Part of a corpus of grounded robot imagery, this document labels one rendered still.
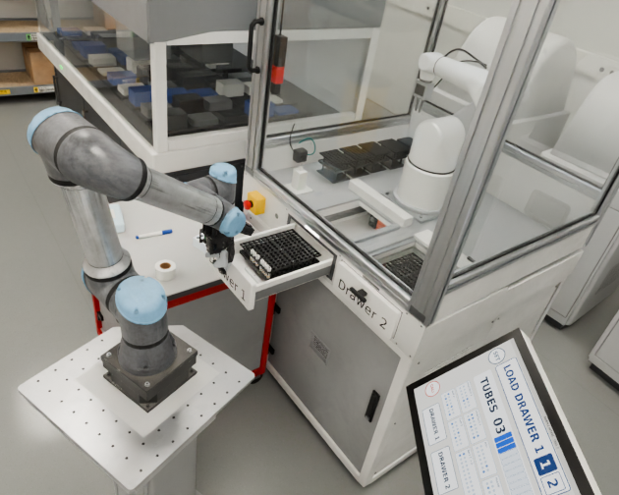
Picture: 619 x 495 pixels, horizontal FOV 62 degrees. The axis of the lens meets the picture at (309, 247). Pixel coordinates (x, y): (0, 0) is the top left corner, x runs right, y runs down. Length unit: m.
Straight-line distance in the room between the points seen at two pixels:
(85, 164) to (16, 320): 1.92
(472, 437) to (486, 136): 0.66
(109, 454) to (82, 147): 0.74
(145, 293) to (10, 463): 1.24
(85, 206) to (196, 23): 1.16
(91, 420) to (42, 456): 0.92
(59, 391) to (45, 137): 0.70
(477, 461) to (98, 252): 0.95
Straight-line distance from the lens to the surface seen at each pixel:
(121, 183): 1.07
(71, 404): 1.52
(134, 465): 1.39
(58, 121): 1.15
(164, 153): 2.34
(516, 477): 1.10
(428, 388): 1.29
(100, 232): 1.28
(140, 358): 1.39
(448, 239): 1.38
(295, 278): 1.70
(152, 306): 1.29
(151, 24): 2.14
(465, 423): 1.20
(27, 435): 2.45
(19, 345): 2.79
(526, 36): 1.21
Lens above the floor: 1.94
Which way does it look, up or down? 35 degrees down
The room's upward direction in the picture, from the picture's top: 10 degrees clockwise
